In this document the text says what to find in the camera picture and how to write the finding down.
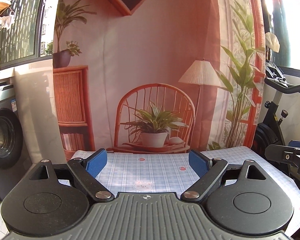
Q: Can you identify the printed backdrop cloth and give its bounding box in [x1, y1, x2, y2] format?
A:
[53, 0, 265, 159]

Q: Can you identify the window frame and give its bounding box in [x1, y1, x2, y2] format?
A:
[0, 0, 45, 69]

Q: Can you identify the black exercise bike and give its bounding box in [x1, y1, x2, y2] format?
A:
[251, 60, 300, 158]

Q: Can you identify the washing machine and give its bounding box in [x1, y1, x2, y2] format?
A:
[0, 81, 32, 201]

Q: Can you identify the plaid tablecloth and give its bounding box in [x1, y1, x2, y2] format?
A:
[57, 146, 300, 238]

